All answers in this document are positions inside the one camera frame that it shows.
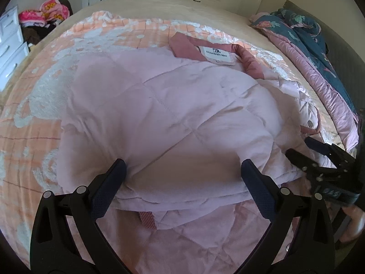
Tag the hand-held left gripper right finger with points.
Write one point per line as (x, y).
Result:
(256, 189)

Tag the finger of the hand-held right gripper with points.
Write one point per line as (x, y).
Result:
(328, 149)
(302, 161)

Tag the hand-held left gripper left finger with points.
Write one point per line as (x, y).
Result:
(109, 189)

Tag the pink quilted jacket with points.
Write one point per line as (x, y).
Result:
(171, 114)

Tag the pile of pink clothes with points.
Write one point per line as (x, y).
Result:
(34, 35)

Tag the person's right hand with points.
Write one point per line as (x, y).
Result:
(352, 222)

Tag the grey padded headboard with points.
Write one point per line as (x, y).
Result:
(342, 62)

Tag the orange plaid fleece blanket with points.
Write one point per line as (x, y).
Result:
(17, 148)

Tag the blue floral pink duvet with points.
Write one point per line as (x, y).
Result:
(299, 31)

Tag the white drawer chest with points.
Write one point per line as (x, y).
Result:
(11, 48)

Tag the pink printed cloth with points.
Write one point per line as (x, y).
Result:
(54, 8)

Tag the bed with beige sheet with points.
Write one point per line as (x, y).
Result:
(171, 8)

